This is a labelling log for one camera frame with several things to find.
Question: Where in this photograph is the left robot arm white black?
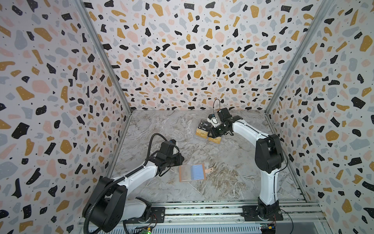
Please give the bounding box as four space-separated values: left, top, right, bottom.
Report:
82 139 184 234

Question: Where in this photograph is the clear acrylic card tray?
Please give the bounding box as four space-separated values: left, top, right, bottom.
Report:
195 119 214 141

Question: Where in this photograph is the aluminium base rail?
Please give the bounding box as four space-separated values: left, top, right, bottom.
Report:
111 199 332 234

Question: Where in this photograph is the pink leather card holder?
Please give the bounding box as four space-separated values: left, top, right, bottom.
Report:
179 164 213 182

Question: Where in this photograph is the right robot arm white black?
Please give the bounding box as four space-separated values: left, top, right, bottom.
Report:
207 108 284 220

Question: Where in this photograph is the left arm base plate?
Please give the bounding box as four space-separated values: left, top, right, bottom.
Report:
125 207 166 224

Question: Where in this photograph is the black card top left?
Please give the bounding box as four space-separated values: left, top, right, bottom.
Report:
198 120 212 132

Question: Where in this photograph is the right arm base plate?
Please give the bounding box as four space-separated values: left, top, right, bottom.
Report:
241 204 283 221

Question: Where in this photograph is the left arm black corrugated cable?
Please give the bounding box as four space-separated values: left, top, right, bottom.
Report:
83 133 168 234

